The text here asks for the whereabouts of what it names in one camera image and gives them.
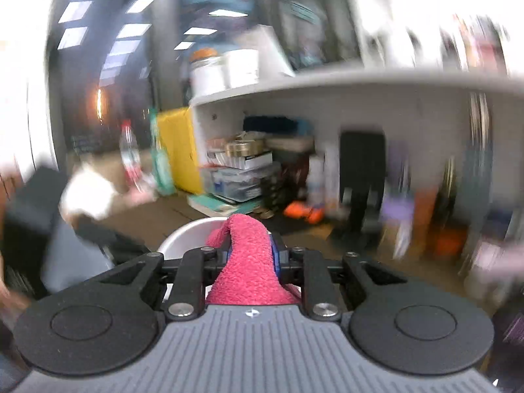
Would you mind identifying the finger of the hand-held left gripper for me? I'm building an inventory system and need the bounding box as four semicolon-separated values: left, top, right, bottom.
78;217;159;270

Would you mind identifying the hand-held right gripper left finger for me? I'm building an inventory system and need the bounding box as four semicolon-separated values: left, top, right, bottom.
100;247;230;322

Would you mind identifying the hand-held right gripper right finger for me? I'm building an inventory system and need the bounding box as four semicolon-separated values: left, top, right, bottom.
270;233;408;322

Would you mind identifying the pink terry cloth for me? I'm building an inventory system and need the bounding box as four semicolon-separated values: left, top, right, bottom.
205;214;301;306

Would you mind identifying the white ceramic bowl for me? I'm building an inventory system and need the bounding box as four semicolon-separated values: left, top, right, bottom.
158;218;230;261

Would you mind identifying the teal book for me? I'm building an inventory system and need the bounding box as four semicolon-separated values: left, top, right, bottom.
187;194;268;218

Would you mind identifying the orange object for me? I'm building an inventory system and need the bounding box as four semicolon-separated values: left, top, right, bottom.
284;200;325;225

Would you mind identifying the white crumpled cloth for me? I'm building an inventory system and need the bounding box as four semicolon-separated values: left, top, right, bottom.
61;163;120;218

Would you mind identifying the clear bottle with red cap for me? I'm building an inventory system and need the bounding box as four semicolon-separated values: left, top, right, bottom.
119;120;145;192

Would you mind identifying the green bottle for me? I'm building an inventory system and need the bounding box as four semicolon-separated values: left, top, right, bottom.
148;110;177;196

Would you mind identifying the stack of boxes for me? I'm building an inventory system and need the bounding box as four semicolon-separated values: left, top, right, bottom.
200;131;284;206

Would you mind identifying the yellow panel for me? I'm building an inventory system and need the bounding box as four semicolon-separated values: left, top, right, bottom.
157;107;204;196

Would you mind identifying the black box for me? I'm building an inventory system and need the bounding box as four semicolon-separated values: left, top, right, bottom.
329;130;386;242

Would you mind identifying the dark blue cloth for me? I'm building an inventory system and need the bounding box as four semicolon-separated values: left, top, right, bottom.
243;116;315;138

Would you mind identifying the jar with orange lid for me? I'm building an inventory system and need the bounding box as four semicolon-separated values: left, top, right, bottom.
188;48;227;96

